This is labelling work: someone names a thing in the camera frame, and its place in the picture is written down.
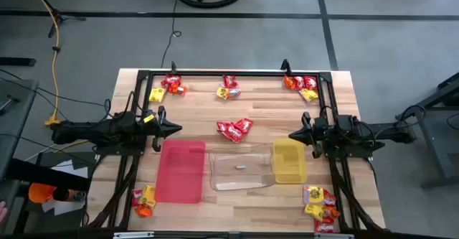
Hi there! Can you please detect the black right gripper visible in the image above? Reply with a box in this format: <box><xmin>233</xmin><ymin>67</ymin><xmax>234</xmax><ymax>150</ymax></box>
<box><xmin>288</xmin><ymin>112</ymin><xmax>340</xmax><ymax>159</ymax></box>

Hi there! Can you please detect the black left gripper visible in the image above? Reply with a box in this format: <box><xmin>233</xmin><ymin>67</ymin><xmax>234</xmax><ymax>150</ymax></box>
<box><xmin>143</xmin><ymin>106</ymin><xmax>183</xmax><ymax>153</ymax></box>

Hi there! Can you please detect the red plastic bin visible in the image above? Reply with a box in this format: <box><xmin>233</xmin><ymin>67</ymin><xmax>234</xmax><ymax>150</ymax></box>
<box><xmin>154</xmin><ymin>139</ymin><xmax>207</xmax><ymax>205</ymax></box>

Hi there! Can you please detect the yellow plastic bin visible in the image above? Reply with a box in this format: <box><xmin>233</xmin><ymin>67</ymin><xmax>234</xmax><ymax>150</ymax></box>
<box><xmin>273</xmin><ymin>138</ymin><xmax>308</xmax><ymax>184</ymax></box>

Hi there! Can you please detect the clear plastic bin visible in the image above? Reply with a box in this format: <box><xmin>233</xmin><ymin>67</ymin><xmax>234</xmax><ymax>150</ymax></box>
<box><xmin>208</xmin><ymin>144</ymin><xmax>276</xmax><ymax>192</ymax></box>

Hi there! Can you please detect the white paper sheet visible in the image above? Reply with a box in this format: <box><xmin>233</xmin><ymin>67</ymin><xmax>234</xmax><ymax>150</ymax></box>
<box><xmin>49</xmin><ymin>159</ymin><xmax>90</xmax><ymax>179</ymax></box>
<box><xmin>41</xmin><ymin>198</ymin><xmax>87</xmax><ymax>217</ymax></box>

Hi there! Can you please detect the dark bottle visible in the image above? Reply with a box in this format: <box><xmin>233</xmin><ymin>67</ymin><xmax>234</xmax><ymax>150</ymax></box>
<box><xmin>52</xmin><ymin>187</ymin><xmax>87</xmax><ymax>202</ymax></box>

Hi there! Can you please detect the black padded beam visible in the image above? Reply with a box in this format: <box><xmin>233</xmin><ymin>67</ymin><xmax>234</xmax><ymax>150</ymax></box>
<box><xmin>0</xmin><ymin>157</ymin><xmax>91</xmax><ymax>192</ymax></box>

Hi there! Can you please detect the black tripod stand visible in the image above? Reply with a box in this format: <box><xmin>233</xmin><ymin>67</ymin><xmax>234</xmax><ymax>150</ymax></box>
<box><xmin>27</xmin><ymin>0</ymin><xmax>87</xmax><ymax>39</ymax></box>

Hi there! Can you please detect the black flat bar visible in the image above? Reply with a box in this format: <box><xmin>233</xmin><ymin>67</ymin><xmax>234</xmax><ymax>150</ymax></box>
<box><xmin>0</xmin><ymin>57</ymin><xmax>37</xmax><ymax>67</ymax></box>

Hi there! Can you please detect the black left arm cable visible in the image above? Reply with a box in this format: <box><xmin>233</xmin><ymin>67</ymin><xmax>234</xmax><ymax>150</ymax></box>
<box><xmin>102</xmin><ymin>90</ymin><xmax>146</xmax><ymax>123</ymax></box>

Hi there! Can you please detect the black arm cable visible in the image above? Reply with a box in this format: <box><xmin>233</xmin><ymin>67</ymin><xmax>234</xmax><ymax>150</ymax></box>
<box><xmin>102</xmin><ymin>90</ymin><xmax>146</xmax><ymax>123</ymax></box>
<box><xmin>318</xmin><ymin>104</ymin><xmax>427</xmax><ymax>129</ymax></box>

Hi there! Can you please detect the silver metal bracket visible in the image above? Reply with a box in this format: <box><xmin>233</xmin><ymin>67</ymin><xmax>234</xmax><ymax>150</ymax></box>
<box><xmin>313</xmin><ymin>233</ymin><xmax>355</xmax><ymax>239</ymax></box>
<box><xmin>113</xmin><ymin>231</ymin><xmax>156</xmax><ymax>239</ymax></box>

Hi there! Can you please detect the thin black floor cable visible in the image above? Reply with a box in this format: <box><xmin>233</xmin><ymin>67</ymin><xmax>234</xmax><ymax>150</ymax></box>
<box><xmin>160</xmin><ymin>0</ymin><xmax>183</xmax><ymax>70</ymax></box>

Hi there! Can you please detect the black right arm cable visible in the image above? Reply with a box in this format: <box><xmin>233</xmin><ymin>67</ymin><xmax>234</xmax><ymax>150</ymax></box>
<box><xmin>318</xmin><ymin>104</ymin><xmax>427</xmax><ymax>129</ymax></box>

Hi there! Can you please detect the yellow extension cable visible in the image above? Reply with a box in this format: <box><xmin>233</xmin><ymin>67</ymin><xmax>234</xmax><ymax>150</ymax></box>
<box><xmin>35</xmin><ymin>0</ymin><xmax>90</xmax><ymax>153</ymax></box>

